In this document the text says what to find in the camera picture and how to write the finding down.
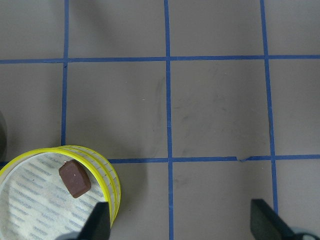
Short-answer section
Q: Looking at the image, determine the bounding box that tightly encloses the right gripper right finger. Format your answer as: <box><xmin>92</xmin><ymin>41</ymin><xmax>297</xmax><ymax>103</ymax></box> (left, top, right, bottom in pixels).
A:
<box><xmin>250</xmin><ymin>199</ymin><xmax>297</xmax><ymax>240</ymax></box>

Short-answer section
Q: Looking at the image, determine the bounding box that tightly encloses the brown bun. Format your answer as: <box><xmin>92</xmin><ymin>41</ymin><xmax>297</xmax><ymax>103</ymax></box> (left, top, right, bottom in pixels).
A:
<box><xmin>58</xmin><ymin>159</ymin><xmax>92</xmax><ymax>199</ymax></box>

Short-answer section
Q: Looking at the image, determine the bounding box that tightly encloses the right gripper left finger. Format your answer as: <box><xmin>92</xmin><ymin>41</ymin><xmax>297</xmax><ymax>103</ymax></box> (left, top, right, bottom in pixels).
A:
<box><xmin>77</xmin><ymin>202</ymin><xmax>111</xmax><ymax>240</ymax></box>

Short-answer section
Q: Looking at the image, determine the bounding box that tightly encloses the yellow steamer layer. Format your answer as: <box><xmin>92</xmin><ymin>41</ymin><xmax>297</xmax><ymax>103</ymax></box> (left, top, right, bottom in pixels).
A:
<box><xmin>59</xmin><ymin>145</ymin><xmax>122</xmax><ymax>225</ymax></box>
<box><xmin>0</xmin><ymin>146</ymin><xmax>106</xmax><ymax>240</ymax></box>

